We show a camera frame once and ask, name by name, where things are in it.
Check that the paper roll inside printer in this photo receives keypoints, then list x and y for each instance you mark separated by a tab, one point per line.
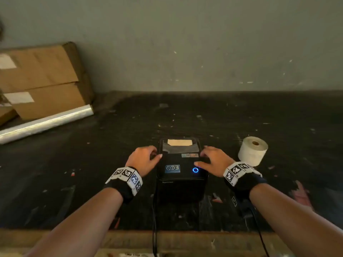
179	142

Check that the person's left forearm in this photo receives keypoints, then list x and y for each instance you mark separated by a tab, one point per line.
80	224

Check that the small flat cardboard box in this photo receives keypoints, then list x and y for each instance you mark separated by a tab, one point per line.
6	115

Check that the person's right hand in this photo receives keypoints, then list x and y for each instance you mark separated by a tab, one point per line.
218	163

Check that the large cardboard box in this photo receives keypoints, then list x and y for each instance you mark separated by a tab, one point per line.
40	66

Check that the person's left hand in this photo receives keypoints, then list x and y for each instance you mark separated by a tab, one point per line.
139	160

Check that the black receipt printer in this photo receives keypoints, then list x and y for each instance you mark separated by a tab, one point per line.
179	181

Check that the person's left thumb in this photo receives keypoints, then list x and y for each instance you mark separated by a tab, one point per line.
157	158

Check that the cardboard box with white label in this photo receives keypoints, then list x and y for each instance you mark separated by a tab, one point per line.
53	100

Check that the black wristband with marker tags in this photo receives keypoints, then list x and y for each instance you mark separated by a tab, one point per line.
241	176
126	180

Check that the clear plastic film roll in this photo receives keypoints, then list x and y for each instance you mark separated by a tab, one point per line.
45	123

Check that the person's right forearm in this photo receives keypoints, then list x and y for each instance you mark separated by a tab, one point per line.
294	222

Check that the white thermal paper roll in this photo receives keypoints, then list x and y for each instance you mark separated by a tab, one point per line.
252	153

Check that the person's right thumb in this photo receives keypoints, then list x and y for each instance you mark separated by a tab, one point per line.
201	164

